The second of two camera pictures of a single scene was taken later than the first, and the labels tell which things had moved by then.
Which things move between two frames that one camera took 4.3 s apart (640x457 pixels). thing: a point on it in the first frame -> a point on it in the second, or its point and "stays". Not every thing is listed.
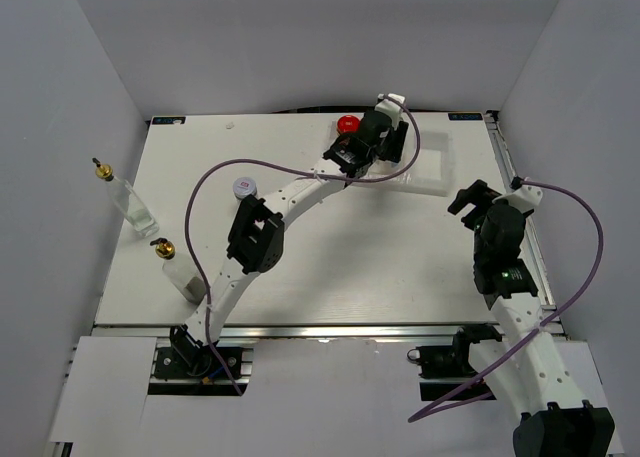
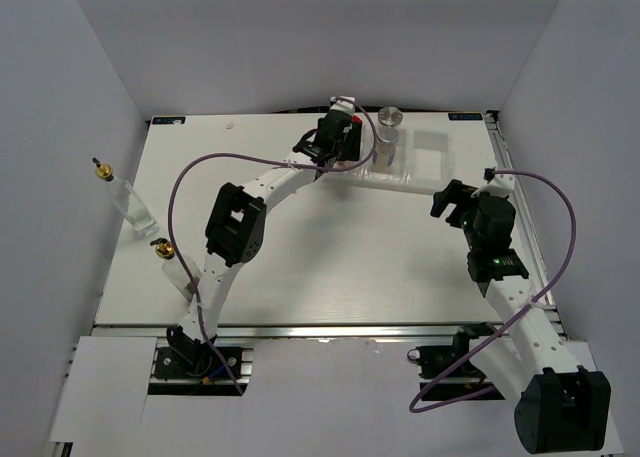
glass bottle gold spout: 128,201 stays
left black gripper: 395,141 -> 350,152
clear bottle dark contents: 191,285 stays
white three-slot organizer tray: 426,166 stays
